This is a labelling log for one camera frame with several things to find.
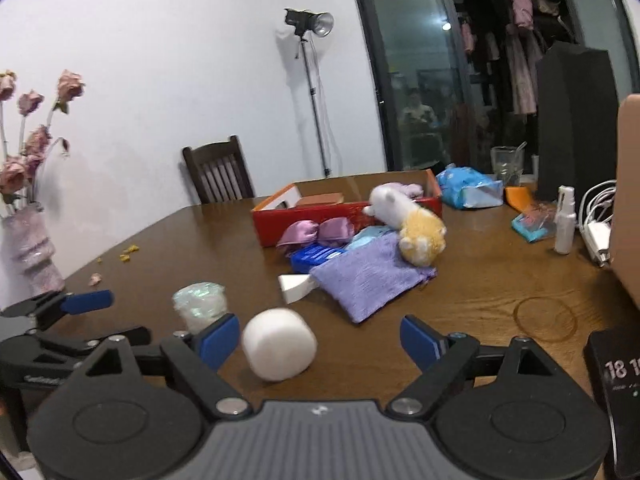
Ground black paper bag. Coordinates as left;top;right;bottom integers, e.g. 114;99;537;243
536;41;620;203

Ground light blue small packet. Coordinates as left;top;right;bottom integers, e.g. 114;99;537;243
511;204;557;243

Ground dark wooden chair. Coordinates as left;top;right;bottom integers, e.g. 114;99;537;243
181;135;256;205

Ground white cable bundle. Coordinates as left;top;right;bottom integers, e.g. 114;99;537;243
579;179;619;227

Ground yellow plush toy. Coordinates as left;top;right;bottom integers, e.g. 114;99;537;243
397;208;447;267

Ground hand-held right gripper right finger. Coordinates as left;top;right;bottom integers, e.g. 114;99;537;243
390;314;558;417

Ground brown cardboard box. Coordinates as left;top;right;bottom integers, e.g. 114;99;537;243
611;92;640;311

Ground orange plastic item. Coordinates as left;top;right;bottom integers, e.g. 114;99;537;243
504;186;535;211

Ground glass sliding door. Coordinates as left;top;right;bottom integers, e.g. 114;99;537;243
347;0;621;177

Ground small white box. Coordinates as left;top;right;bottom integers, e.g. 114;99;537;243
278;274;321;304

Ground dried pink rose bouquet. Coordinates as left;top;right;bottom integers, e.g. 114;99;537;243
0;69;86;213

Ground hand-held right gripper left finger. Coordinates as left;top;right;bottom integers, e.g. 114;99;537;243
82;312;252;417

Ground light blue cloth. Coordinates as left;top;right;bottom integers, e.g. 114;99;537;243
345;225;397;253

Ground glass cup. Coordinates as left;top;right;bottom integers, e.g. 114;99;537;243
491;145;526;187

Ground hanging clothes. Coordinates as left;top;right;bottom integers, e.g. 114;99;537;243
460;0;576;117

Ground studio light on stand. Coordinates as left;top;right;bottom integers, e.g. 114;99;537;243
284;8;335;178

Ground purple fluffy towel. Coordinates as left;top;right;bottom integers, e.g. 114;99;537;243
309;234;438;324

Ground black phone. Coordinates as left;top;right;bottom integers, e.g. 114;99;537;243
585;324;640;478

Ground pink textured vase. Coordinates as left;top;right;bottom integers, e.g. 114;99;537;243
0;202;67;297

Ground white foam roll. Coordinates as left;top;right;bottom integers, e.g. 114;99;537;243
241;308;318;382

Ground white plush toy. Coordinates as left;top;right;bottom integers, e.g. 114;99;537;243
362;183;427;229

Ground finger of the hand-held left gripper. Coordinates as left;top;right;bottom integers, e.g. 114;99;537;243
27;326;152;357
0;289;115;332

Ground blue wet wipes package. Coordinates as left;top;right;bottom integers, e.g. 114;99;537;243
436;164;505;209

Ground red cardboard box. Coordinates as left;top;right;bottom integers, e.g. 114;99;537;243
251;169;444;248

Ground iridescent plastic bundle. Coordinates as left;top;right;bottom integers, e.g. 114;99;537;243
172;282;228;333

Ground white charger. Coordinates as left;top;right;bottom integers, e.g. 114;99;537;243
585;221;614;267

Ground blue tissue packet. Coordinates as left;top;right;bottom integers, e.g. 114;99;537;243
291;245;347;275

